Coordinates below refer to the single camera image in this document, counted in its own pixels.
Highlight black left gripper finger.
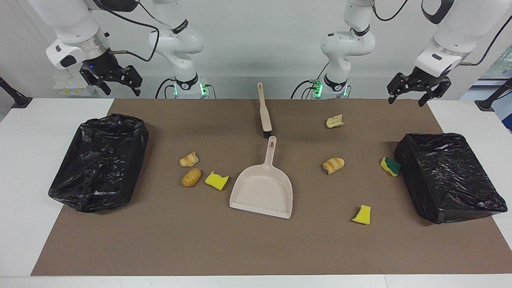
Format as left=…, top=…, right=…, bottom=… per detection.
left=386, top=73, right=412, bottom=105
left=418, top=78, right=452, bottom=108

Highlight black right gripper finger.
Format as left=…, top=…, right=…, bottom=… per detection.
left=121, top=64, right=143, bottom=97
left=79, top=69, right=112, bottom=96

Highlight yellow sponge with green pad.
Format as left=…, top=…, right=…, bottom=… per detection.
left=380, top=156, right=402, bottom=177

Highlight small striped croissant piece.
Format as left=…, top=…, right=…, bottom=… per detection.
left=179, top=152, right=199, bottom=168

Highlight large striped croissant piece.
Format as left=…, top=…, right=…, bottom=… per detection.
left=322, top=157, right=345, bottom=175

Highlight brown oval bread roll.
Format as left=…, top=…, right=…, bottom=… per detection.
left=181, top=168, right=202, bottom=188

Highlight notched yellow sponge piece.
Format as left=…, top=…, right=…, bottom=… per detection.
left=205, top=171, right=230, bottom=191

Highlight small yellow sponge piece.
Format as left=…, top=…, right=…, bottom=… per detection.
left=351, top=205, right=372, bottom=225

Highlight beige hand brush black bristles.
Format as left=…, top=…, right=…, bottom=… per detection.
left=257, top=82, right=273, bottom=138

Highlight beige plastic dustpan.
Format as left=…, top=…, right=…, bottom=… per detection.
left=229, top=136, right=293, bottom=220

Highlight boxy bin with black bag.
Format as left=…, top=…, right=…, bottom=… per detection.
left=394, top=133, right=508, bottom=224

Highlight right black bin bag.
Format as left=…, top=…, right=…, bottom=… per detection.
left=48, top=114, right=149, bottom=213

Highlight black stand foot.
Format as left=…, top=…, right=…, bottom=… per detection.
left=0, top=77, right=32, bottom=108
left=475, top=77, right=512, bottom=112

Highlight blue object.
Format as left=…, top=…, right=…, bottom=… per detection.
left=498, top=100, right=512, bottom=133

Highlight brown paper table mat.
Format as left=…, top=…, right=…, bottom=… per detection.
left=31, top=99, right=512, bottom=276

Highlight white wall socket box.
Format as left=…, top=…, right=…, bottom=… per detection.
left=53, top=77, right=96, bottom=96

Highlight black right base cable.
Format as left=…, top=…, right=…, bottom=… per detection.
left=155, top=78, right=176, bottom=99

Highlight black base cable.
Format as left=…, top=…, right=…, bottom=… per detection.
left=155, top=78, right=176, bottom=99
left=291, top=62, right=330, bottom=99

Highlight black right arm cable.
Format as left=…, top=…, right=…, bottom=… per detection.
left=86, top=0, right=160, bottom=62

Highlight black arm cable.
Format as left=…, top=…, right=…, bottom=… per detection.
left=86, top=0, right=160, bottom=62
left=370, top=0, right=512, bottom=66

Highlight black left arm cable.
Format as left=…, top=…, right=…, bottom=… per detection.
left=370, top=0, right=512, bottom=66

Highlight black left base cable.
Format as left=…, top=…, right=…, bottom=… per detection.
left=291, top=62, right=330, bottom=99

